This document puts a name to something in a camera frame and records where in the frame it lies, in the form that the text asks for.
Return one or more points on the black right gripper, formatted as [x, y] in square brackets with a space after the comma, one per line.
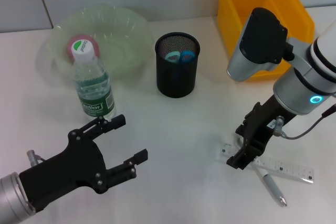
[262, 121]

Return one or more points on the white grey pen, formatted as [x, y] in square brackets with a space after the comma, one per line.
[273, 187]

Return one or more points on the translucent green fruit plate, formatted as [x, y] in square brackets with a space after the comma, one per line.
[123, 37]

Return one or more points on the black mesh pen holder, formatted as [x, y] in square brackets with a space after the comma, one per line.
[176, 82]

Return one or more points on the yellow plastic bin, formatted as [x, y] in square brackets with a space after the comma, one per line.
[231, 11]

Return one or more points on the pink peach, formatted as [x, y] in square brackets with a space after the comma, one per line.
[68, 48]

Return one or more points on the clear plastic ruler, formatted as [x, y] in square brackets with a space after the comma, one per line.
[288, 167]

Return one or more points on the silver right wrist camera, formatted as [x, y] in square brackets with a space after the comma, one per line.
[260, 40]

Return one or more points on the blue scissors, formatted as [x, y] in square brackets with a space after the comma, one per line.
[186, 56]

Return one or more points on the clear green-label water bottle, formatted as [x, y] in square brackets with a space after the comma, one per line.
[97, 95]

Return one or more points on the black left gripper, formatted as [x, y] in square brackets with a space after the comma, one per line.
[68, 174]

